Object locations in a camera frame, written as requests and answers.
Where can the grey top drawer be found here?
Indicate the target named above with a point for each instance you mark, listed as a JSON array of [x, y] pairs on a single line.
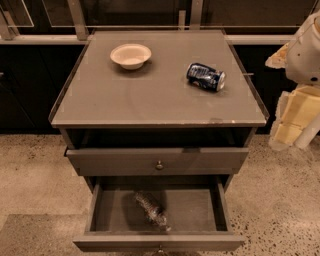
[[142, 161]]

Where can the open grey middle drawer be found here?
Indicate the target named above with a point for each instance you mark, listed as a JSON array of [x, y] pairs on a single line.
[[195, 207]]

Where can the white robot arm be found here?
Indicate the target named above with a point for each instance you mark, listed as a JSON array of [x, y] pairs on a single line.
[[303, 57]]

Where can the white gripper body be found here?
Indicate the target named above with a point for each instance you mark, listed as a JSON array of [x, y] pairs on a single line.
[[304, 56]]

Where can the white cylindrical robot base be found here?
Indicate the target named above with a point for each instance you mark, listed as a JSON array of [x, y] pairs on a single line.
[[308, 133]]

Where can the blue soda can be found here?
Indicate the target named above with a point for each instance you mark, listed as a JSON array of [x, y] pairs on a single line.
[[205, 77]]

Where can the grey drawer cabinet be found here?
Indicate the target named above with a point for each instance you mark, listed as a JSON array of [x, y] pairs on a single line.
[[155, 106]]

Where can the round brass drawer knob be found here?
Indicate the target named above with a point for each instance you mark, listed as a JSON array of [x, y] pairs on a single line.
[[159, 165]]

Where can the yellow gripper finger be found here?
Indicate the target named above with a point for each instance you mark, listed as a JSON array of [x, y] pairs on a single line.
[[278, 60], [282, 136]]

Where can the white paper bowl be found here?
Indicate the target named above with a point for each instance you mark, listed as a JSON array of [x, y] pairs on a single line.
[[130, 56]]

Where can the clear plastic water bottle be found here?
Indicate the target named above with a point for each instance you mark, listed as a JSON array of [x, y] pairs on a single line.
[[154, 211]]

